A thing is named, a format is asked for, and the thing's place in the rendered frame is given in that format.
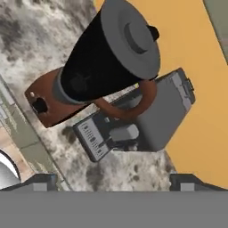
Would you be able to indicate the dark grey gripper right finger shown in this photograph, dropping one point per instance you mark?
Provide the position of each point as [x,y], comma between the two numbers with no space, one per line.
[185,181]

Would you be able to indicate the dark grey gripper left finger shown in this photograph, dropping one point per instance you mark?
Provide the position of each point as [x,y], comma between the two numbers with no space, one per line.
[41,180]

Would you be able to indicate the brown blender with black jar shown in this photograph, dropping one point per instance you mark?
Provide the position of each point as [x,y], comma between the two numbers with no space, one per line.
[89,74]

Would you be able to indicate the grey blender lid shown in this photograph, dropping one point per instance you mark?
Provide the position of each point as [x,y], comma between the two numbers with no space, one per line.
[130,38]

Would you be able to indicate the white round object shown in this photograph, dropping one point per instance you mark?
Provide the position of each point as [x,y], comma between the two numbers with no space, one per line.
[7,170]

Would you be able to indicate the grey-green cupboard front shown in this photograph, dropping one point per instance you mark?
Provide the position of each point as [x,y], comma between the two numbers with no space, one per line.
[28,139]

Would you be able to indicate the grey coffee machine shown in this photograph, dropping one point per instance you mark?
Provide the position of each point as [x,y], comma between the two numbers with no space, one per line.
[166,118]

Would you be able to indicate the grey-green panel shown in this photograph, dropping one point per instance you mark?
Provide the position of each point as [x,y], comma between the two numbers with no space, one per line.
[219,23]

